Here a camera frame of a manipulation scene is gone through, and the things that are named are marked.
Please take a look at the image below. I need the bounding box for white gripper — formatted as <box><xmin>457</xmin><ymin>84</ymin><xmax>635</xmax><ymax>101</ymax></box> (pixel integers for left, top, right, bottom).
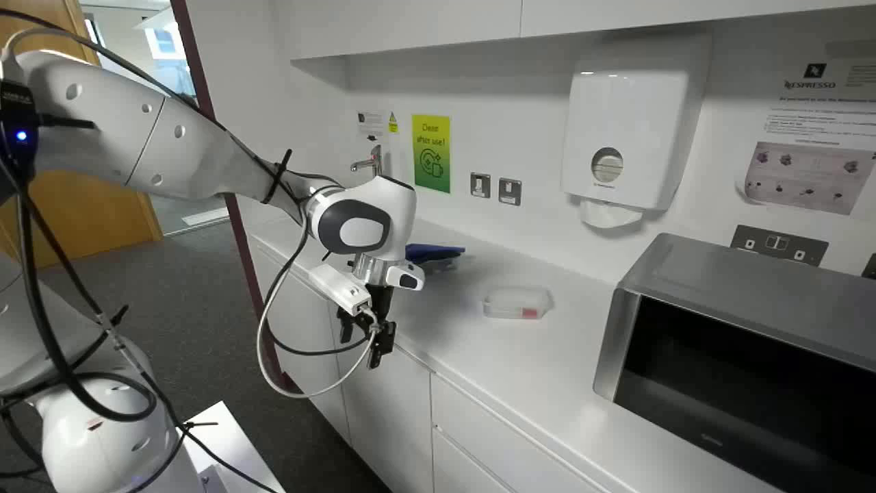
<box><xmin>338</xmin><ymin>253</ymin><xmax>425</xmax><ymax>370</ymax></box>

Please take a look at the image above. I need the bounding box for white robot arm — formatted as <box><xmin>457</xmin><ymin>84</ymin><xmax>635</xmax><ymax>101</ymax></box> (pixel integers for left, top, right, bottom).
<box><xmin>0</xmin><ymin>48</ymin><xmax>425</xmax><ymax>493</ymax></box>

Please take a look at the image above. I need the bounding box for blue cloth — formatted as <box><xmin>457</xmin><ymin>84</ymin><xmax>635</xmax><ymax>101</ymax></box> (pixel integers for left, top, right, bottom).
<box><xmin>405</xmin><ymin>244</ymin><xmax>462</xmax><ymax>268</ymax></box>

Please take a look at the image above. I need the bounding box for chrome hot water tap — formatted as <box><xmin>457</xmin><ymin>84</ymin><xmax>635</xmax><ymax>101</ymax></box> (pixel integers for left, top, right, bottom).
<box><xmin>350</xmin><ymin>144</ymin><xmax>384</xmax><ymax>175</ymax></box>

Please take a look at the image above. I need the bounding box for yellow warning sticker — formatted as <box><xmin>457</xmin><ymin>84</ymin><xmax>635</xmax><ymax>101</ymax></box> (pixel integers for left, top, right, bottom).
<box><xmin>390</xmin><ymin>112</ymin><xmax>399</xmax><ymax>133</ymax></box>

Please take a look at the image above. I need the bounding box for white instruction label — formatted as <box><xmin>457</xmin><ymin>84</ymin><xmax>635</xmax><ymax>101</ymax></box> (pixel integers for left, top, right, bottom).
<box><xmin>357</xmin><ymin>110</ymin><xmax>390</xmax><ymax>141</ymax></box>

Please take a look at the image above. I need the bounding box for green clean after use sign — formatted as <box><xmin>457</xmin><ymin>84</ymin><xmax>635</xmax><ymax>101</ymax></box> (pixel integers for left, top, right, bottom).
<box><xmin>413</xmin><ymin>114</ymin><xmax>451</xmax><ymax>190</ymax></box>

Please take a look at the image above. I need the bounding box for white paper towel dispenser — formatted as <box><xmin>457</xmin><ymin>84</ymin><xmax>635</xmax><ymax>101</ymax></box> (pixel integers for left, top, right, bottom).
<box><xmin>564</xmin><ymin>67</ymin><xmax>691</xmax><ymax>229</ymax></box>

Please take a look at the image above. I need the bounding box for stainless steel microwave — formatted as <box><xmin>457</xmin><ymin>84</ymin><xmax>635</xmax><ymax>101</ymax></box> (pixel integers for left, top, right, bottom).
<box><xmin>595</xmin><ymin>233</ymin><xmax>876</xmax><ymax>493</ymax></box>

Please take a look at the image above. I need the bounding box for white instruction poster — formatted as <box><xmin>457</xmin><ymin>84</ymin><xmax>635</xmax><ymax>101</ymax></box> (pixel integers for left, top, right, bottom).
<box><xmin>738</xmin><ymin>38</ymin><xmax>876</xmax><ymax>215</ymax></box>

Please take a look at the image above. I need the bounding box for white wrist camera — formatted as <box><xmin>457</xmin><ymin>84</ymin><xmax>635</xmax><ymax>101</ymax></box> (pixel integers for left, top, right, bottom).
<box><xmin>306</xmin><ymin>263</ymin><xmax>373</xmax><ymax>316</ymax></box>

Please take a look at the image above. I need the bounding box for right wall switch plate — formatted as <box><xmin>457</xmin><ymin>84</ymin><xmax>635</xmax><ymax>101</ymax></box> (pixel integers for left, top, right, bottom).
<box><xmin>498</xmin><ymin>178</ymin><xmax>523</xmax><ymax>204</ymax></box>

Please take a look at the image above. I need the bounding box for double wall socket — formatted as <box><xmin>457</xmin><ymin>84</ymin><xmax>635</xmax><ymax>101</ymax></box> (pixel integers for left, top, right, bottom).
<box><xmin>732</xmin><ymin>223</ymin><xmax>831</xmax><ymax>266</ymax></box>

